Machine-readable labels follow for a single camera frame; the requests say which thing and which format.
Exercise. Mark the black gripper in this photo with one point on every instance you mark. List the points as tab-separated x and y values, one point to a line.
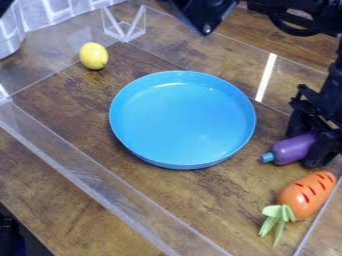
315	109

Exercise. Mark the purple toy eggplant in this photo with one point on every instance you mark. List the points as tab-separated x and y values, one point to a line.
289	150

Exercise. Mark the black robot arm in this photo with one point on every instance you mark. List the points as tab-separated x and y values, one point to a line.
299	17

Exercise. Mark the blue round tray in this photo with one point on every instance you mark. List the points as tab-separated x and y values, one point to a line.
182	120

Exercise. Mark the orange toy carrot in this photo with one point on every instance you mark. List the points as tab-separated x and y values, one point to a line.
299	201

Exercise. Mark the yellow toy lemon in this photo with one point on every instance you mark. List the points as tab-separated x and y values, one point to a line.
94	56

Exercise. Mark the grey checked curtain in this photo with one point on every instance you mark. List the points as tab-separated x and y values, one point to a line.
29	15

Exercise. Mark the clear acrylic corner bracket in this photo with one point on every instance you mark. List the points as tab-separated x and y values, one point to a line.
122	30

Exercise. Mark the clear acrylic enclosure wall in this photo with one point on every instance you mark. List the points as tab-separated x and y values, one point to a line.
164	229

